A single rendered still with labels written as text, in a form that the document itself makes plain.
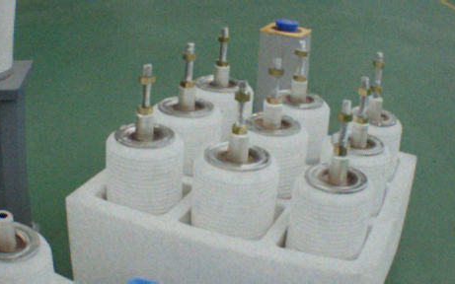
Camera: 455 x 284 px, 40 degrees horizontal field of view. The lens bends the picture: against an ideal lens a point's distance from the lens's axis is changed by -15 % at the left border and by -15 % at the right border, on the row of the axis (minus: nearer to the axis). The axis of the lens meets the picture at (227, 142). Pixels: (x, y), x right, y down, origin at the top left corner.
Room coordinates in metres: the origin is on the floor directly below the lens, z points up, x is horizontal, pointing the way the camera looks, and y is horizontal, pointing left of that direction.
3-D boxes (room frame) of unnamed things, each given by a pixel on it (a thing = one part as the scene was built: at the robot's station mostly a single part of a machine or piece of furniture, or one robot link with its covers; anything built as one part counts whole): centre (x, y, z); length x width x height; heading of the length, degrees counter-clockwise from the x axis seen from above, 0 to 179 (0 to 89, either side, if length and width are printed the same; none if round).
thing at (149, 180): (0.80, 0.10, 0.16); 0.10 x 0.10 x 0.18
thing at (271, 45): (1.16, -0.08, 0.16); 0.07 x 0.07 x 0.31; 70
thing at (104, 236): (0.86, -0.05, 0.09); 0.39 x 0.39 x 0.18; 70
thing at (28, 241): (0.50, 0.20, 0.25); 0.08 x 0.08 x 0.01
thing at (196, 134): (0.91, 0.06, 0.16); 0.10 x 0.10 x 0.18
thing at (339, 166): (0.71, -0.12, 0.26); 0.02 x 0.02 x 0.03
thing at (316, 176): (0.71, -0.12, 0.25); 0.08 x 0.08 x 0.01
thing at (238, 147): (0.75, -0.01, 0.26); 0.02 x 0.02 x 0.03
